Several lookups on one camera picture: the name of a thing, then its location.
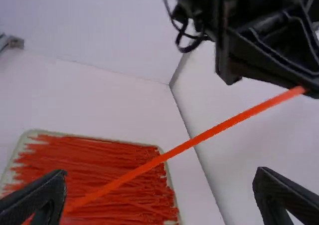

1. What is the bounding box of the row of orange cable ties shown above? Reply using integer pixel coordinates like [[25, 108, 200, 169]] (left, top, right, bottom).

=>
[[0, 134, 179, 225]]

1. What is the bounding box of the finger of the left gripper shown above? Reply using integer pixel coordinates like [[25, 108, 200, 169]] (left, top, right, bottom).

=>
[[230, 57, 319, 99]]

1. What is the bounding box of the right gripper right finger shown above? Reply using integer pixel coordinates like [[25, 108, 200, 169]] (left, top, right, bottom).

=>
[[252, 166, 319, 225]]

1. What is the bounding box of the pale tray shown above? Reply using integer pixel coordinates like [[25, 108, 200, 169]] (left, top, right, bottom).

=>
[[0, 128, 182, 225]]

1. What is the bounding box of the orange cable tie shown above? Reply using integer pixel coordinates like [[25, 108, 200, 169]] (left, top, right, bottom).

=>
[[62, 85, 308, 214]]

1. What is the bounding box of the black cable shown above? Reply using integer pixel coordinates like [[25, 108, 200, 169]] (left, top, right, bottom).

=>
[[161, 0, 209, 54]]

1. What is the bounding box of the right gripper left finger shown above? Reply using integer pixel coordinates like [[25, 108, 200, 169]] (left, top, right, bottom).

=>
[[0, 169, 68, 225]]

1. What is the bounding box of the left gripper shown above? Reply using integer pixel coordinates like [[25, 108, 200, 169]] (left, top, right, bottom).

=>
[[140, 0, 319, 86]]

